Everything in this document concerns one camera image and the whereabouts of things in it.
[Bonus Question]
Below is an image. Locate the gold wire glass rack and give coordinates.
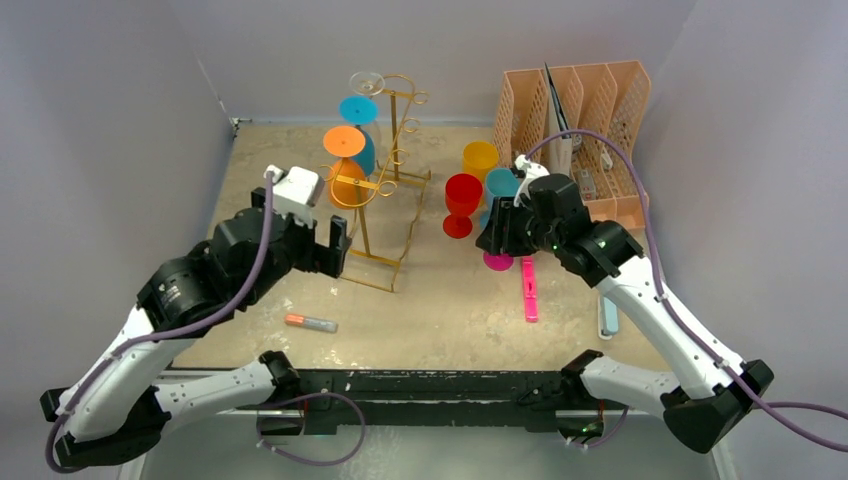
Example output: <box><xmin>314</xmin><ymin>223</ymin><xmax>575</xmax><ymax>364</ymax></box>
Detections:
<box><xmin>341</xmin><ymin>73</ymin><xmax>432</xmax><ymax>293</ymax></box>

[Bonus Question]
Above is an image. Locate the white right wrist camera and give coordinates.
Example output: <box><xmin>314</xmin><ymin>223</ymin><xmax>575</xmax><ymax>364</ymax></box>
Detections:
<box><xmin>512</xmin><ymin>154</ymin><xmax>550</xmax><ymax>207</ymax></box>

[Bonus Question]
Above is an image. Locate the orange wine glass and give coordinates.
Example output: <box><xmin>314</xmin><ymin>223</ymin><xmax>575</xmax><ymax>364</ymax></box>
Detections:
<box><xmin>322</xmin><ymin>125</ymin><xmax>366</xmax><ymax>209</ymax></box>

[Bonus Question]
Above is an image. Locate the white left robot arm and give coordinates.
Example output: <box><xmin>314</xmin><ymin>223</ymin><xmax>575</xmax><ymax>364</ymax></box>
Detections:
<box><xmin>40</xmin><ymin>188</ymin><xmax>350</xmax><ymax>474</ymax></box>

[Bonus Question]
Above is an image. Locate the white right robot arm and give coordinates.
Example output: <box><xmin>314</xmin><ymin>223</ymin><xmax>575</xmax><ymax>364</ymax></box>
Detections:
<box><xmin>476</xmin><ymin>174</ymin><xmax>774</xmax><ymax>454</ymax></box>

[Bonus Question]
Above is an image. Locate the clear wine glass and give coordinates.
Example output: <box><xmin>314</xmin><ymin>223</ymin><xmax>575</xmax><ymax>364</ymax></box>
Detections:
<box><xmin>348</xmin><ymin>71</ymin><xmax>386</xmax><ymax>97</ymax></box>

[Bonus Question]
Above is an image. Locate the pink highlighter marker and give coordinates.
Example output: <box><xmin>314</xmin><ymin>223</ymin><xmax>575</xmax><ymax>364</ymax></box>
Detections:
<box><xmin>521</xmin><ymin>256</ymin><xmax>538</xmax><ymax>323</ymax></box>

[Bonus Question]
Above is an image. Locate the red wine glass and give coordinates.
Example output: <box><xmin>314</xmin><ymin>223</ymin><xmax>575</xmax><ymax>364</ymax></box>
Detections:
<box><xmin>442</xmin><ymin>173</ymin><xmax>483</xmax><ymax>239</ymax></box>

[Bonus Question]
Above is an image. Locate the yellow wine glass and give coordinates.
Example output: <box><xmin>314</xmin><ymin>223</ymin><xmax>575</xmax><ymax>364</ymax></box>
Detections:
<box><xmin>462</xmin><ymin>141</ymin><xmax>499</xmax><ymax>183</ymax></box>

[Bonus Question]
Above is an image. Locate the peach plastic file organizer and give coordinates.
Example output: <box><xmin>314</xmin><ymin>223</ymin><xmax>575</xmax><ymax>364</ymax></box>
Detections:
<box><xmin>493</xmin><ymin>60</ymin><xmax>651</xmax><ymax>230</ymax></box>

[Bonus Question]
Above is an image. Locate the magenta wine glass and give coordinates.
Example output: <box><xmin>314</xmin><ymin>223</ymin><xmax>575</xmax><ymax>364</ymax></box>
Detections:
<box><xmin>483</xmin><ymin>252</ymin><xmax>514</xmax><ymax>272</ymax></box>

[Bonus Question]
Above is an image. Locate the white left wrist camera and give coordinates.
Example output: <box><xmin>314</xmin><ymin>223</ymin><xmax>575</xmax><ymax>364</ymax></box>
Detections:
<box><xmin>265</xmin><ymin>165</ymin><xmax>325</xmax><ymax>229</ymax></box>

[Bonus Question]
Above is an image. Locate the light blue wine glass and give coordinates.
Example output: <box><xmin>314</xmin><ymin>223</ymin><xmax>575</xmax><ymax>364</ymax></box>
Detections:
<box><xmin>479</xmin><ymin>168</ymin><xmax>520</xmax><ymax>229</ymax></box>

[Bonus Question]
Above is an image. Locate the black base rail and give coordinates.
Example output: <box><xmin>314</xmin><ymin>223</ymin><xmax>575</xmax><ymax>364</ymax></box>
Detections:
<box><xmin>262</xmin><ymin>369</ymin><xmax>599</xmax><ymax>435</ymax></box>

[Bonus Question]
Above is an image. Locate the orange grey marker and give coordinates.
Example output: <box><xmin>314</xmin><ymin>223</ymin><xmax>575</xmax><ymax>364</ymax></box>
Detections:
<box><xmin>284</xmin><ymin>314</ymin><xmax>338</xmax><ymax>333</ymax></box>

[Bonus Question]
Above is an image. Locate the light blue white eraser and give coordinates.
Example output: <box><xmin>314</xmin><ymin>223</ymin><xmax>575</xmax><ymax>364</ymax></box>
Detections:
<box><xmin>597</xmin><ymin>296</ymin><xmax>620</xmax><ymax>340</ymax></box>

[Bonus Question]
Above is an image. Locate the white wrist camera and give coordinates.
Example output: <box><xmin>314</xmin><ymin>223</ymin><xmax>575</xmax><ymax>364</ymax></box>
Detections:
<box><xmin>265</xmin><ymin>165</ymin><xmax>325</xmax><ymax>229</ymax></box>
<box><xmin>512</xmin><ymin>154</ymin><xmax>550</xmax><ymax>207</ymax></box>

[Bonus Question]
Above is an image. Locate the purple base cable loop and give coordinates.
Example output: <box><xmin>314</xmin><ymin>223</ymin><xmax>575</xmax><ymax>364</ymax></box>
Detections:
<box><xmin>254</xmin><ymin>390</ymin><xmax>368</xmax><ymax>466</ymax></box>

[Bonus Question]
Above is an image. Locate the white folder in organizer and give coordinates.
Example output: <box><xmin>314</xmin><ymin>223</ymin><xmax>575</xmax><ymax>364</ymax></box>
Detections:
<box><xmin>544</xmin><ymin>63</ymin><xmax>572</xmax><ymax>176</ymax></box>

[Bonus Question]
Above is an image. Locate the teal wine glass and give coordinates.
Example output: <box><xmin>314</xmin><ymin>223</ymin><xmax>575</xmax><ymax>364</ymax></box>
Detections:
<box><xmin>338</xmin><ymin>95</ymin><xmax>378</xmax><ymax>177</ymax></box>

